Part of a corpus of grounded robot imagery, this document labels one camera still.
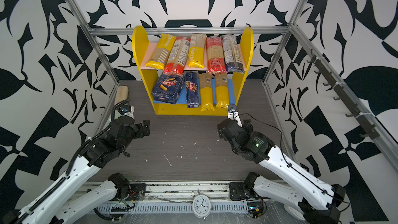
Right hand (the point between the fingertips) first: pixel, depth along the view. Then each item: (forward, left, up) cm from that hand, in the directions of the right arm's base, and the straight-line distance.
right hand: (233, 123), depth 71 cm
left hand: (+3, +43, +1) cm, 43 cm away
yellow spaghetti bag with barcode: (+26, +1, -8) cm, 28 cm away
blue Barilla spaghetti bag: (+26, +19, -5) cm, 33 cm away
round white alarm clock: (-29, +15, -19) cm, 38 cm away
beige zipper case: (+34, +68, -19) cm, 79 cm away
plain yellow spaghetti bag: (+22, +11, -6) cm, 25 cm away
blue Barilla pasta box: (+25, +33, -3) cm, 41 cm away
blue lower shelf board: (+23, -4, -8) cm, 24 cm away
